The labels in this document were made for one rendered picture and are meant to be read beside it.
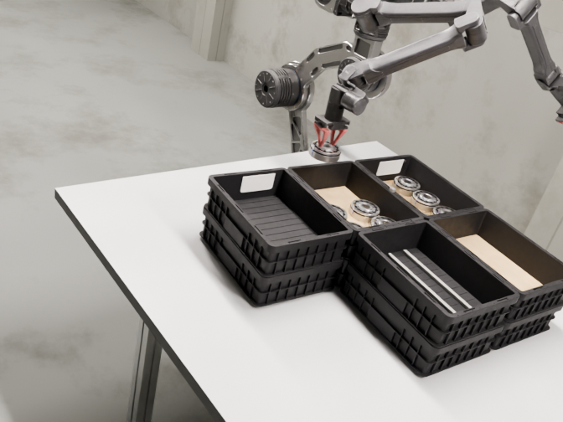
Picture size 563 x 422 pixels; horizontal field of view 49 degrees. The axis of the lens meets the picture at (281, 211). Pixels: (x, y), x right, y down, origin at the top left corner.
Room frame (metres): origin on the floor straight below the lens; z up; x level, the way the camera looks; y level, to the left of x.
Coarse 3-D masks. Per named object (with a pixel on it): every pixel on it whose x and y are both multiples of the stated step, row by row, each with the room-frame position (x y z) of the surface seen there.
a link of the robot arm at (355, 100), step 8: (344, 72) 1.90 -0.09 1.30; (352, 72) 1.89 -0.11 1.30; (344, 80) 1.88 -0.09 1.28; (352, 88) 1.87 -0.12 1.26; (344, 96) 1.83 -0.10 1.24; (352, 96) 1.82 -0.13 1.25; (360, 96) 1.83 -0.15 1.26; (344, 104) 1.82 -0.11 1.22; (352, 104) 1.80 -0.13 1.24; (360, 104) 1.82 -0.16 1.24; (352, 112) 1.81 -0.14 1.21; (360, 112) 1.82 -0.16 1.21
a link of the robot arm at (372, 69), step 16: (464, 16) 1.90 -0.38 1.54; (448, 32) 1.91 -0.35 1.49; (400, 48) 1.92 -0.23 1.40; (416, 48) 1.90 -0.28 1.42; (432, 48) 1.88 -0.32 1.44; (448, 48) 1.89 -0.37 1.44; (464, 48) 1.92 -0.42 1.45; (352, 64) 1.92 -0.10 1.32; (368, 64) 1.90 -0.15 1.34; (384, 64) 1.89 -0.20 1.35; (400, 64) 1.89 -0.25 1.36; (352, 80) 1.89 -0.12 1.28; (368, 80) 1.90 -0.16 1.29
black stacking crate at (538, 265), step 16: (448, 224) 1.83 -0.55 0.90; (464, 224) 1.89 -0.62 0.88; (480, 224) 1.94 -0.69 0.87; (496, 224) 1.90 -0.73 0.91; (496, 240) 1.88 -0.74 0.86; (512, 240) 1.84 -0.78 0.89; (512, 256) 1.82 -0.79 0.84; (528, 256) 1.79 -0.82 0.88; (544, 256) 1.75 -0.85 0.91; (528, 272) 1.77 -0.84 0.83; (544, 272) 1.73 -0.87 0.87; (560, 272) 1.69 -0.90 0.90; (528, 304) 1.52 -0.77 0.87; (544, 304) 1.59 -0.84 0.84; (560, 304) 1.64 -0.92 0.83; (512, 320) 1.49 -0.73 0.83
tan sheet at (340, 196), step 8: (320, 192) 1.97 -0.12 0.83; (328, 192) 1.99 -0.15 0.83; (336, 192) 2.00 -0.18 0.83; (344, 192) 2.02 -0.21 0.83; (328, 200) 1.92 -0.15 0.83; (336, 200) 1.94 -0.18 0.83; (344, 200) 1.95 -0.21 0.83; (352, 200) 1.97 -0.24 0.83; (344, 208) 1.89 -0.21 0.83; (360, 224) 1.81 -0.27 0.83; (368, 224) 1.82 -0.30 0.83
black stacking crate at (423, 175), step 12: (372, 168) 2.14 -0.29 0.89; (408, 168) 2.25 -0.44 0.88; (420, 168) 2.21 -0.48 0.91; (384, 180) 2.19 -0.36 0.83; (420, 180) 2.19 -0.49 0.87; (432, 180) 2.15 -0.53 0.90; (432, 192) 2.13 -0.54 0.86; (444, 192) 2.09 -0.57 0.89; (456, 192) 2.06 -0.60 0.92; (444, 204) 2.08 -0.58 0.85; (456, 204) 2.04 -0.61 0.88; (468, 204) 2.00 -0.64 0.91
